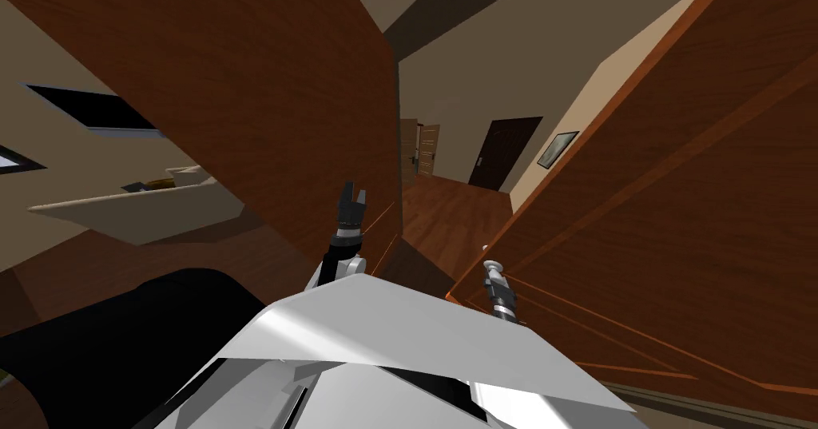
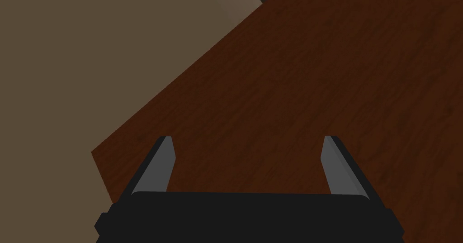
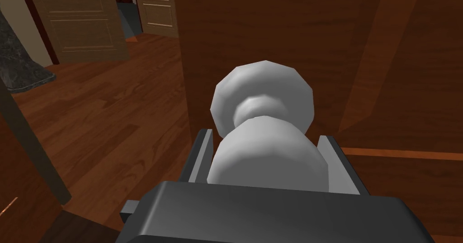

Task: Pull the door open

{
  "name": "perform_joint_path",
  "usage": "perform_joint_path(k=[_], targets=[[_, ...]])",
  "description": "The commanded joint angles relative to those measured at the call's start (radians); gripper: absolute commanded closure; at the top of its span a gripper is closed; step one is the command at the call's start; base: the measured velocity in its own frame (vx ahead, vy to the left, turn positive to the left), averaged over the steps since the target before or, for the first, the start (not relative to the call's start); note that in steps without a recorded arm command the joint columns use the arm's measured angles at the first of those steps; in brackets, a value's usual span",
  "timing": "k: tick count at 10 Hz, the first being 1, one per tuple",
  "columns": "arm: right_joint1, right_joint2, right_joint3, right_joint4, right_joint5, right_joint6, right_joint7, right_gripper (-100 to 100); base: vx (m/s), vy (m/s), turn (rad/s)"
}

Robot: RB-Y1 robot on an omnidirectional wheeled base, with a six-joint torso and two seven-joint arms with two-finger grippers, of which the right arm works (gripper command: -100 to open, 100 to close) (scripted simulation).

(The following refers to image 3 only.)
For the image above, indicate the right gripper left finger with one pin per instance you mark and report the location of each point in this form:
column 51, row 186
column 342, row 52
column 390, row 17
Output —
column 199, row 159

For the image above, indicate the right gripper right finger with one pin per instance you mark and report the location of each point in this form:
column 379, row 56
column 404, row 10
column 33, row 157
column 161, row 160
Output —
column 339, row 170

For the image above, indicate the grey round door knob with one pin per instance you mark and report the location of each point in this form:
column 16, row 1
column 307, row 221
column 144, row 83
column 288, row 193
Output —
column 266, row 127

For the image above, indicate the dark brown wooden door leaf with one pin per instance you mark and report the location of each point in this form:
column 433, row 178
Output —
column 325, row 54

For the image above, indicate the light brown panelled door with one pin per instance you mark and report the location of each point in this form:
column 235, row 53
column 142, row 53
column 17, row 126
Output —
column 157, row 7
column 79, row 22

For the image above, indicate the dark marbled stone counter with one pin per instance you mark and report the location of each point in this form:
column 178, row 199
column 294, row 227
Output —
column 18, row 54

